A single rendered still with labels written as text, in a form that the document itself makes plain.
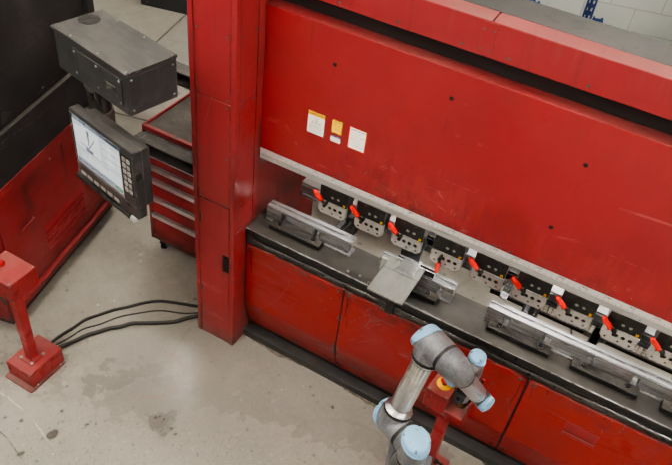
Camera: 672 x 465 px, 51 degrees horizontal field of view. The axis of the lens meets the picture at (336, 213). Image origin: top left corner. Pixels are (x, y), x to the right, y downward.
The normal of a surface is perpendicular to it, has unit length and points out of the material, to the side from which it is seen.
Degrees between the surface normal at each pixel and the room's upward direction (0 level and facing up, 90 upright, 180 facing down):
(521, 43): 90
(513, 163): 90
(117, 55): 0
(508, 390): 90
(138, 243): 0
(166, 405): 0
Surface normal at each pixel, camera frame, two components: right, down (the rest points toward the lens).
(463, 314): 0.11, -0.75
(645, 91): -0.48, 0.54
